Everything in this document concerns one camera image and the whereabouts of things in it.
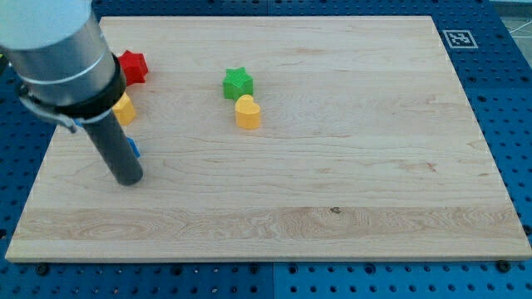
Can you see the green star block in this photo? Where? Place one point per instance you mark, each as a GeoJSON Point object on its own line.
{"type": "Point", "coordinates": [237, 82]}

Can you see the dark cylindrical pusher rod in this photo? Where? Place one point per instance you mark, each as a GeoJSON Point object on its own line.
{"type": "Point", "coordinates": [110, 141]}

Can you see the red star block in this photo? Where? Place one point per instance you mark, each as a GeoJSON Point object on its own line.
{"type": "Point", "coordinates": [134, 66]}

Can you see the wooden board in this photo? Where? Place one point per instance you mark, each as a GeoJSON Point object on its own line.
{"type": "Point", "coordinates": [368, 150]}

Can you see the blue block behind rod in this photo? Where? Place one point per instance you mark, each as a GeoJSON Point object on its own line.
{"type": "Point", "coordinates": [133, 147]}

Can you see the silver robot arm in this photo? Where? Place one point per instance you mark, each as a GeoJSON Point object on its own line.
{"type": "Point", "coordinates": [61, 55]}

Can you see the white fiducial marker tag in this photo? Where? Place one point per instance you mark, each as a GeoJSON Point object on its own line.
{"type": "Point", "coordinates": [460, 39]}

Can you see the yellow heart block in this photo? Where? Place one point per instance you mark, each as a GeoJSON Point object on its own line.
{"type": "Point", "coordinates": [247, 113]}

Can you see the yellow block behind arm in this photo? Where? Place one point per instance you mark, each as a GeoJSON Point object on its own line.
{"type": "Point", "coordinates": [124, 110]}

